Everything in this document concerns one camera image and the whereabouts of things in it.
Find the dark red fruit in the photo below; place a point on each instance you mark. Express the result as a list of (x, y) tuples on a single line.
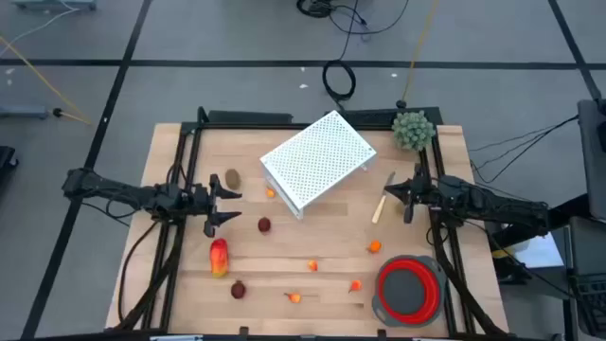
[(238, 290), (264, 225)]

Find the black diagonal bar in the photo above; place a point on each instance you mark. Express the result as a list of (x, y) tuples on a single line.
[(568, 208)]

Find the grey cabinet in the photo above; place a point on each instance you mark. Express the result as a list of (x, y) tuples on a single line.
[(594, 156)]

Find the black aluminium frame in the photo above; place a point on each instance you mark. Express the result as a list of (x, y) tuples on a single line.
[(237, 126)]

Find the orange fruit with stem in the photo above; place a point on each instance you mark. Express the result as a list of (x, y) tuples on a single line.
[(295, 298)]

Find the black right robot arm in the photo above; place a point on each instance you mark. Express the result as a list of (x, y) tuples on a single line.
[(497, 203)]

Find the red collapsible bowl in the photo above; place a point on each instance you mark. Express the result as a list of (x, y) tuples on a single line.
[(407, 291)]

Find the red yellow mango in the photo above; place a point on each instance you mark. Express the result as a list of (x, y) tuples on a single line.
[(219, 258)]

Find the red-orange fruit with stem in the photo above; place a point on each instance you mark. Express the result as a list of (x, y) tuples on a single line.
[(356, 285)]

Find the grey-blue stand foot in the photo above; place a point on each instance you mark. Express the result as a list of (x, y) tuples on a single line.
[(23, 112), (54, 5)]

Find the black textured panel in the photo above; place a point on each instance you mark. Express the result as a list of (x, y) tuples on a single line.
[(374, 116)]

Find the black plug on yellow lead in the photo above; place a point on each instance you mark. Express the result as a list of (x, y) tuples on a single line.
[(58, 112)]

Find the small yellow-orange fruit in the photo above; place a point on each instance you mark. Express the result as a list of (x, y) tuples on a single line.
[(270, 192)]

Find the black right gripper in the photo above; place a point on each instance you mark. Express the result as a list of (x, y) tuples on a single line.
[(428, 194)]

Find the black table edge bracket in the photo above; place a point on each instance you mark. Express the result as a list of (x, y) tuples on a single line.
[(381, 333), (244, 331)]

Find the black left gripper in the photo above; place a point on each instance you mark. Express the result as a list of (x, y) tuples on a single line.
[(199, 199)]

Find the light grey bar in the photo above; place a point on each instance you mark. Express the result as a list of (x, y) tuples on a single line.
[(175, 338)]

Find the white board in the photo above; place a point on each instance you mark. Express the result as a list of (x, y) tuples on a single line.
[(540, 251)]

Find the black keyboard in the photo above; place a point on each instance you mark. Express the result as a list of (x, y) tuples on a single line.
[(592, 303)]

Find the brown kiwi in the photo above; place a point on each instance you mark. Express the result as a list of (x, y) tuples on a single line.
[(232, 179)]

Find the black floor object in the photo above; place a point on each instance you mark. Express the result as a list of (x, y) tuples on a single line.
[(5, 158)]

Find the small peach fruit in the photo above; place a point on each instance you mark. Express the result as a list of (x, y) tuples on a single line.
[(313, 265)]

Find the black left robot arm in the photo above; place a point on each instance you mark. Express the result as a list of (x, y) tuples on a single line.
[(118, 192)]

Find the round orange fruit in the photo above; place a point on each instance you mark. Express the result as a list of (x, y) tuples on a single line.
[(375, 246)]

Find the dark grey monitor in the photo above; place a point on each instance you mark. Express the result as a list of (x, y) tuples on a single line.
[(589, 246)]

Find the small yellow object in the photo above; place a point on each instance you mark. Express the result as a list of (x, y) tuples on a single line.
[(502, 253)]

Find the white perforated metal shelf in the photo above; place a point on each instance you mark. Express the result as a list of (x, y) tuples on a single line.
[(317, 161)]

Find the green artificial plant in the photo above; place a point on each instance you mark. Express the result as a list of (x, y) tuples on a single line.
[(413, 131)]

